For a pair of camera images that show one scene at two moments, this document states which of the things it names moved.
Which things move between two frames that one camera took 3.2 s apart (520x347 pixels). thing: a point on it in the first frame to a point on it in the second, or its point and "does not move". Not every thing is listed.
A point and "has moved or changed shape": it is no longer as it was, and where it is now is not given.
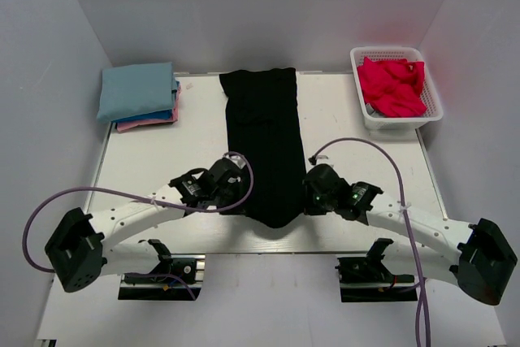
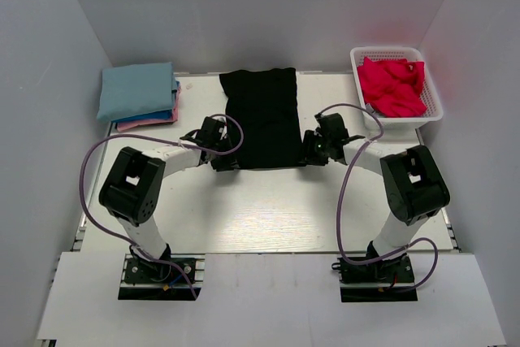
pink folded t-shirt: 123,126 does not move
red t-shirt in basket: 393,87 does not move
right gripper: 309,207 to 309,157
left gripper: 238,185 to 230,162
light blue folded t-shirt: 132,91 does not move
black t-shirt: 263,127 has moved or changed shape
